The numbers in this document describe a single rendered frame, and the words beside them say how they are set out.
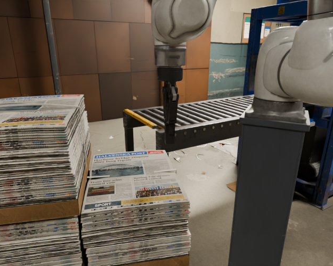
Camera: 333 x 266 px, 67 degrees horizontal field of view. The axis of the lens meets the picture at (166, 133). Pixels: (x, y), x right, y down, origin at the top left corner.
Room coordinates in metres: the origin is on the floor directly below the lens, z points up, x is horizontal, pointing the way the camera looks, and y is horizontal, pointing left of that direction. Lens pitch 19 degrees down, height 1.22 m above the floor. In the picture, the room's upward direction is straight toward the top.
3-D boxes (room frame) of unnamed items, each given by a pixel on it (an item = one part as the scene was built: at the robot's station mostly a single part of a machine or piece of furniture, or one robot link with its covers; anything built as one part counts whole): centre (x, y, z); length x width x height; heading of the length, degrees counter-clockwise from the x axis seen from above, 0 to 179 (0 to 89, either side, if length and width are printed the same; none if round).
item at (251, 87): (2.53, -0.82, 0.77); 0.09 x 0.09 x 1.55; 30
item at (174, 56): (0.75, -0.01, 1.19); 0.09 x 0.09 x 0.06
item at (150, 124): (1.48, 0.17, 0.81); 0.43 x 0.03 x 0.02; 30
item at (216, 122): (1.57, -0.54, 0.74); 1.34 x 0.05 x 0.12; 120
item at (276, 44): (0.83, -0.38, 1.17); 0.18 x 0.16 x 0.22; 9
